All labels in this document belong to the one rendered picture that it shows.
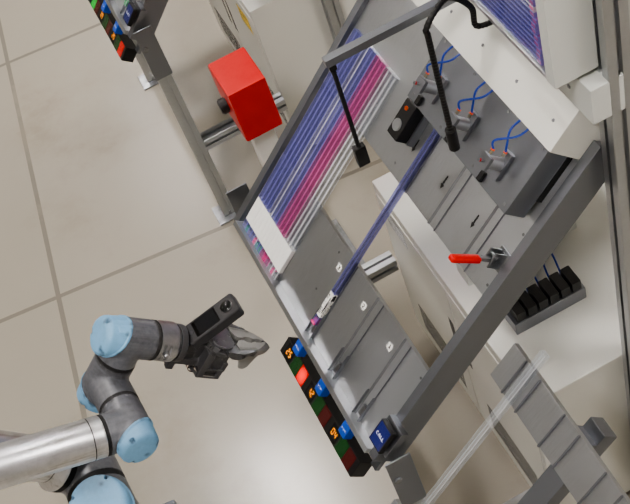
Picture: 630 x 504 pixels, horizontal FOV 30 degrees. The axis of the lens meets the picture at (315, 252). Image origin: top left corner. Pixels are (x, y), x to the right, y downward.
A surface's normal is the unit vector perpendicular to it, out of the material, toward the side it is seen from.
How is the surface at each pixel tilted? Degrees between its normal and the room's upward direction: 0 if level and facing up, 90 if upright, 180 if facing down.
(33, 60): 0
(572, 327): 0
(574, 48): 90
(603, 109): 90
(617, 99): 90
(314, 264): 44
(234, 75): 0
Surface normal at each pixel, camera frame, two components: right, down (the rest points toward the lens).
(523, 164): -0.79, -0.11
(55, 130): -0.25, -0.61
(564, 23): 0.40, 0.65
